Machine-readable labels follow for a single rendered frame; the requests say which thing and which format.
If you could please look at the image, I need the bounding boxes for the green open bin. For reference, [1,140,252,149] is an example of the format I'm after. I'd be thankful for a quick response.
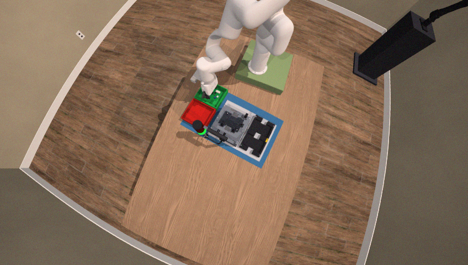
[194,84,228,111]

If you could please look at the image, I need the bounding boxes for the red bin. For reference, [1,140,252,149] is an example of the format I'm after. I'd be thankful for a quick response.
[181,98,216,126]

